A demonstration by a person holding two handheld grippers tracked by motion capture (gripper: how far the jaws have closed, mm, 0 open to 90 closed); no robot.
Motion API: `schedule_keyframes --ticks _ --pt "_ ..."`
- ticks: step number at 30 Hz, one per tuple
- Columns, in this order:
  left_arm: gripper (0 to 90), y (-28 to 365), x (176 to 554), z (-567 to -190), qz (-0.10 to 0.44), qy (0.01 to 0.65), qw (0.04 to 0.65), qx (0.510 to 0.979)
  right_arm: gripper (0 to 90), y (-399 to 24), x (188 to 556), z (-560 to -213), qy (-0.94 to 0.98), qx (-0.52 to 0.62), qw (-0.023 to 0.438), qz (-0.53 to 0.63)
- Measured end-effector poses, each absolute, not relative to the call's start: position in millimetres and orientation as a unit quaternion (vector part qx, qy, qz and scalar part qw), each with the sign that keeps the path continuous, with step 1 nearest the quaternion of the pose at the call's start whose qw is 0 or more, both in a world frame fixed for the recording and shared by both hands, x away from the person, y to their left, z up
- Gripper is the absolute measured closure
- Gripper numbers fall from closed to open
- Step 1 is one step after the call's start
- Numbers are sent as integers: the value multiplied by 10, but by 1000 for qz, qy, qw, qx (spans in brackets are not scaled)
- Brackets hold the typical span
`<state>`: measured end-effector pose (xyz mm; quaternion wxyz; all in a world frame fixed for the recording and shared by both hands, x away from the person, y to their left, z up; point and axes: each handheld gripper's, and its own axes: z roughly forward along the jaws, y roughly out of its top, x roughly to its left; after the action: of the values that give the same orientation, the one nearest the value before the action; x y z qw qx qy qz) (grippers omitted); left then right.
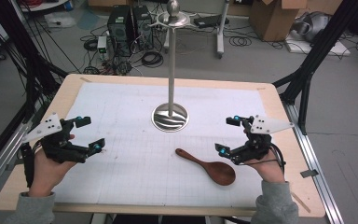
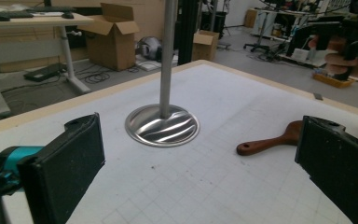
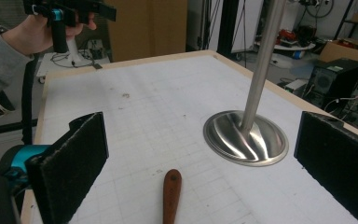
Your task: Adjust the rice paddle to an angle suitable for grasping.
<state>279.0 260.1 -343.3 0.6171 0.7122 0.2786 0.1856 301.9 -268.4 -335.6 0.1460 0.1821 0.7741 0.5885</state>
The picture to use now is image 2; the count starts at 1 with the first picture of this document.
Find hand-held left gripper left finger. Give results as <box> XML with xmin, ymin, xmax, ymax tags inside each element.
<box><xmin>0</xmin><ymin>112</ymin><xmax>106</xmax><ymax>224</ymax></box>

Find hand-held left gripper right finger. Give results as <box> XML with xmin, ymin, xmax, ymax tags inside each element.
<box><xmin>294</xmin><ymin>115</ymin><xmax>358</xmax><ymax>224</ymax></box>

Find yellow tray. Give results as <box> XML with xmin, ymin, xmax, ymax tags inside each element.
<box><xmin>311</xmin><ymin>72</ymin><xmax>357</xmax><ymax>89</ymax></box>

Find black bin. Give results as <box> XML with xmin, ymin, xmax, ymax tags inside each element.
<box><xmin>200</xmin><ymin>10</ymin><xmax>227</xmax><ymax>33</ymax></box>

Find flat black box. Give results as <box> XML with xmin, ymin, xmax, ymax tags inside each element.
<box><xmin>23</xmin><ymin>63</ymin><xmax>67</xmax><ymax>83</ymax></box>

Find small cardboard box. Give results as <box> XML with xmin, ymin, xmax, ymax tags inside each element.
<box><xmin>191</xmin><ymin>29</ymin><xmax>221</xmax><ymax>63</ymax></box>

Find black upright column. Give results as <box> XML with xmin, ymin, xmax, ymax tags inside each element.
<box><xmin>176</xmin><ymin>0</ymin><xmax>200</xmax><ymax>66</ymax></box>

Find large open cardboard box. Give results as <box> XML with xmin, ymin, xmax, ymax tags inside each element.
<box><xmin>76</xmin><ymin>2</ymin><xmax>141</xmax><ymax>72</ymax></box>

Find white grid mat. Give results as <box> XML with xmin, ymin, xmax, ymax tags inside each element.
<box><xmin>0</xmin><ymin>63</ymin><xmax>358</xmax><ymax>224</ymax></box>

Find white desk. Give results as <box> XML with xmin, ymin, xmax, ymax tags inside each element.
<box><xmin>0</xmin><ymin>12</ymin><xmax>95</xmax><ymax>117</ymax></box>

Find metal stand with round base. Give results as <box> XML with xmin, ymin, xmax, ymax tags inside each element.
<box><xmin>124</xmin><ymin>0</ymin><xmax>200</xmax><ymax>148</ymax></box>

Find silver and black helmet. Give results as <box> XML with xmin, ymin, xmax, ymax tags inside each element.
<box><xmin>135</xmin><ymin>35</ymin><xmax>163</xmax><ymax>62</ymax></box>

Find black keyboard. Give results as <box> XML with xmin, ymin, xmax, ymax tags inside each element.
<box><xmin>0</xmin><ymin>9</ymin><xmax>34</xmax><ymax>22</ymax></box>

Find black cables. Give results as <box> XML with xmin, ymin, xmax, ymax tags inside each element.
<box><xmin>74</xmin><ymin>64</ymin><xmax>141</xmax><ymax>85</ymax></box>

